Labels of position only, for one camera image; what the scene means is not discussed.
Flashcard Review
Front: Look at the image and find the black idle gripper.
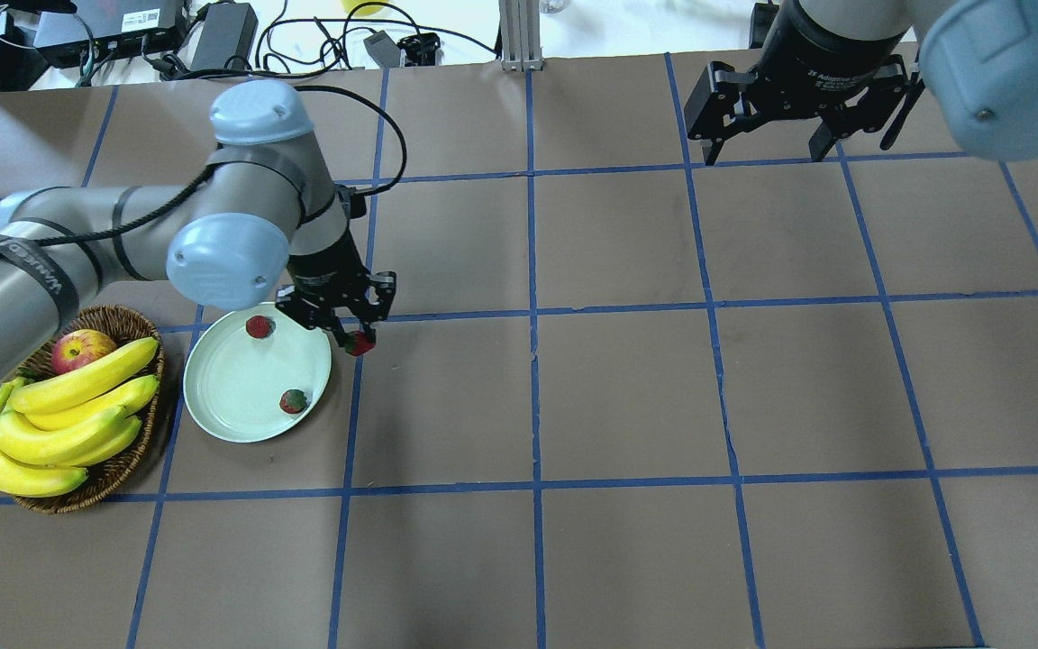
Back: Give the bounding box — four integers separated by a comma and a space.
685, 1, 925, 166

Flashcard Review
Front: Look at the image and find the black working gripper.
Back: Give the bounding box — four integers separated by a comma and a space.
275, 242, 398, 352

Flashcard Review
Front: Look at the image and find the strawberry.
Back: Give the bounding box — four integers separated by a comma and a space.
346, 330, 376, 357
278, 388, 309, 415
244, 314, 276, 340

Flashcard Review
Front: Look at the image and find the light green plate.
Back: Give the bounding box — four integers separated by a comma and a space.
184, 303, 332, 443

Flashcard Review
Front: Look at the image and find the wicker fruit basket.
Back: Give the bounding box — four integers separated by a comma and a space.
13, 305, 177, 515

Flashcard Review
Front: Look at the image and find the red apple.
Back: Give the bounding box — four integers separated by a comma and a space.
50, 328, 118, 375

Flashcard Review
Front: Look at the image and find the black power brick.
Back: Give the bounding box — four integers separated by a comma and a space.
189, 1, 257, 70

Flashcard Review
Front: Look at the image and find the yellow banana bunch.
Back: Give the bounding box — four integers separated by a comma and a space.
0, 337, 160, 498

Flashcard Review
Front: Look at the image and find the aluminium frame post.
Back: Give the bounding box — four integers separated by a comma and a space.
498, 0, 545, 73

